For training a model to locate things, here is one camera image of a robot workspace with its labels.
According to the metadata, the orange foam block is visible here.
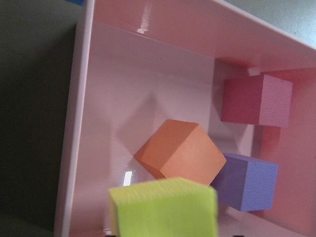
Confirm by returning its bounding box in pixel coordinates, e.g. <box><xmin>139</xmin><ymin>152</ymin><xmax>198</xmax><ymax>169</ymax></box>
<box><xmin>134</xmin><ymin>119</ymin><xmax>227</xmax><ymax>186</ymax></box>

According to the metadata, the yellow foam block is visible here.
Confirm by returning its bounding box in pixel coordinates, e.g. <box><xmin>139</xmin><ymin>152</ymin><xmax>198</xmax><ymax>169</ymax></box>
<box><xmin>109</xmin><ymin>178</ymin><xmax>218</xmax><ymax>237</ymax></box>

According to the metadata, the pink foam block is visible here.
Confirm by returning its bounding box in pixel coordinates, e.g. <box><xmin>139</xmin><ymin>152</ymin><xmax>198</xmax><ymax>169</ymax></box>
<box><xmin>221</xmin><ymin>75</ymin><xmax>293</xmax><ymax>127</ymax></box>

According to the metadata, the purple foam block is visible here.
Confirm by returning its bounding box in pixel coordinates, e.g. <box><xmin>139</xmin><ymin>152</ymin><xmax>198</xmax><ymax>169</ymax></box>
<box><xmin>211</xmin><ymin>153</ymin><xmax>278</xmax><ymax>211</ymax></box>

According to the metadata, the pink plastic bin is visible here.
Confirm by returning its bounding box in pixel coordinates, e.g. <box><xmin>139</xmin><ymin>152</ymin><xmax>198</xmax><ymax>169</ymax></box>
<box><xmin>54</xmin><ymin>0</ymin><xmax>316</xmax><ymax>237</ymax></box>

